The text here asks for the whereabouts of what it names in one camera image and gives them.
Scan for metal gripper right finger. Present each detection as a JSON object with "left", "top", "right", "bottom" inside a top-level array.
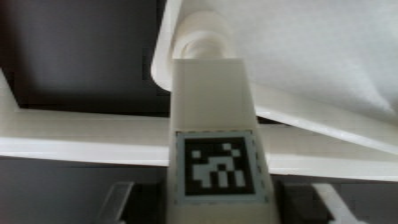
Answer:
[{"left": 313, "top": 183, "right": 368, "bottom": 224}]

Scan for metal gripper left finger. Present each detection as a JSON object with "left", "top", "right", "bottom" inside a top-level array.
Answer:
[{"left": 95, "top": 182, "right": 136, "bottom": 224}]

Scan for white L-shaped fence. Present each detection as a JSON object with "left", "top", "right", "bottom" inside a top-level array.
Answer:
[{"left": 0, "top": 71, "right": 398, "bottom": 182}]

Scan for white desk top tray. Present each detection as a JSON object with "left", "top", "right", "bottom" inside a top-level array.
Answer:
[{"left": 152, "top": 0, "right": 398, "bottom": 154}]

